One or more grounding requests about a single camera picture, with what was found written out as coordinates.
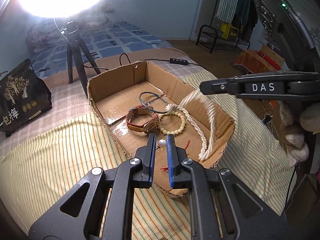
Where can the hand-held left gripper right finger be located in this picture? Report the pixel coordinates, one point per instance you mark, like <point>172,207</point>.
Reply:
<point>170,160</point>

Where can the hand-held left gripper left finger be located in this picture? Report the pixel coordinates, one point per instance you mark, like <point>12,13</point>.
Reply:
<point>151,160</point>

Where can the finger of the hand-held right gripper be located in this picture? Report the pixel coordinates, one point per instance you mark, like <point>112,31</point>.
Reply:
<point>215,86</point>

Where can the single white pearl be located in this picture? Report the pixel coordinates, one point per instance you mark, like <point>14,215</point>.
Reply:
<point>162,143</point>

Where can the thin dark bangle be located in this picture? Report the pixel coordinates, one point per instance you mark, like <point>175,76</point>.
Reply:
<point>140,99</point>

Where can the person's right hand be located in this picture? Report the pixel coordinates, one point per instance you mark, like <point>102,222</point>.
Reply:
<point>295,140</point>

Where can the red flat box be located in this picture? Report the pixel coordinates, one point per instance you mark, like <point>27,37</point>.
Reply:
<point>268,58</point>

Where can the black clothes rack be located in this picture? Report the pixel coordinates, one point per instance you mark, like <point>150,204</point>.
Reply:
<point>207,33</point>

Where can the yellow plastic crate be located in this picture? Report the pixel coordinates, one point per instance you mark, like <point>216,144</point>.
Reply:
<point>230,31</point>

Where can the black hanging garment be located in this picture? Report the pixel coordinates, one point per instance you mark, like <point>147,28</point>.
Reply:
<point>252,20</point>

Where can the dark green hanging garment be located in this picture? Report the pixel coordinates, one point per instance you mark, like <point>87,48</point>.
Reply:
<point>241,7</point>

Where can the white striped towel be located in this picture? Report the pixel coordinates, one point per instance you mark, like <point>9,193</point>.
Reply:
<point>227,2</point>

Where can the yellow striped cloth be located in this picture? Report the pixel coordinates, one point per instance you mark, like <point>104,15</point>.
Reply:
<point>62,142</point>

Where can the blue patterned quilt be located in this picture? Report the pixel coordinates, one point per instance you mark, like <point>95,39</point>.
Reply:
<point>120,37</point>

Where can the black tripod stand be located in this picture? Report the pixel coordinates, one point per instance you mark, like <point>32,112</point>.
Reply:
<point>75,55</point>

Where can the black printed snack bag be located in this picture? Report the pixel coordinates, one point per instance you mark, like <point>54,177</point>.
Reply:
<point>22,97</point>

